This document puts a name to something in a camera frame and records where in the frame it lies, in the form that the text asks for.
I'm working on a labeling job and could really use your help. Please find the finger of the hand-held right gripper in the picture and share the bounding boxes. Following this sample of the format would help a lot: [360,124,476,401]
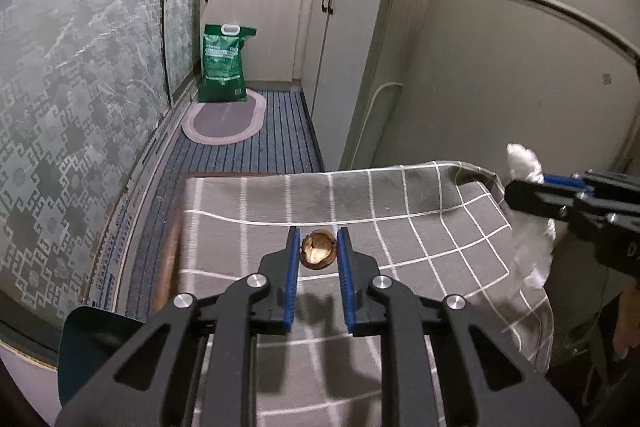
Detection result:
[544,169,640,198]
[505,179,640,233]

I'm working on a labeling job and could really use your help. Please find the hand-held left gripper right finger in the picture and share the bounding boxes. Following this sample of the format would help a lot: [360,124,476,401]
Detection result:
[336,227,581,427]

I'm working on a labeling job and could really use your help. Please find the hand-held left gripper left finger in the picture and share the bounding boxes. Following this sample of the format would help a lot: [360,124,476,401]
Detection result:
[55,227,301,427]

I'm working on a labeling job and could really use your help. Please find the brown walnut shell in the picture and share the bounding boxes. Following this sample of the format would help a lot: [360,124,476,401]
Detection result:
[299,229,337,270]

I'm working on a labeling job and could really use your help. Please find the white tissue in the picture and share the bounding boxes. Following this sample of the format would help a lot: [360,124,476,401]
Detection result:
[506,143,558,290]

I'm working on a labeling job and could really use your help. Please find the person's right hand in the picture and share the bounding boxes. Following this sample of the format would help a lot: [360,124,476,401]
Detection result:
[617,292,640,358]

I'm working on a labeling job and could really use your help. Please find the grey checked tablecloth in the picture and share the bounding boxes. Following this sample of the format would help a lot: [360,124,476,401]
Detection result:
[172,161,555,427]

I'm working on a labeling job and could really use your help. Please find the white refrigerator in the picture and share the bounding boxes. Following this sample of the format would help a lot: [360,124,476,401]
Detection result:
[345,0,640,343]

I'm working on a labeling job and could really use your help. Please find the low wooden table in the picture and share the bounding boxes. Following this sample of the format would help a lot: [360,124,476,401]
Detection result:
[152,172,281,313]

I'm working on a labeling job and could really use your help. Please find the blue striped floor mat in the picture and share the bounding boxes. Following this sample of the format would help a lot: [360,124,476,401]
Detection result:
[125,89,326,308]

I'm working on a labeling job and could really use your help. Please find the oval purple floor mat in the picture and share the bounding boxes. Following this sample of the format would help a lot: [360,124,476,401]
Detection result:
[181,91,268,146]

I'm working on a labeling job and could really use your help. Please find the white kitchen counter cabinet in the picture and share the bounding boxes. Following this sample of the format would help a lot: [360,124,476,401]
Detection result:
[200,0,321,85]

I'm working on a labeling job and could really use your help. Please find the patterned glass sliding door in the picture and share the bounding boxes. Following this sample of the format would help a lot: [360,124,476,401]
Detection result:
[0,0,173,343]
[165,0,231,105]

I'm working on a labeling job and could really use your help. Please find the white cable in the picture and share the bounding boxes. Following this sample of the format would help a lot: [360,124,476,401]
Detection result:
[360,82,403,168]

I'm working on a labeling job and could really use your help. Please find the white cabinet with black handles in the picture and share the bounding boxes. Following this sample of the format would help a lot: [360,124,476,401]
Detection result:
[300,0,441,172]

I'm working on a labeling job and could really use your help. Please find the green bag with white handle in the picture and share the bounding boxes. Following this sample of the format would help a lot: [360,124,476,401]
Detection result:
[196,23,258,104]

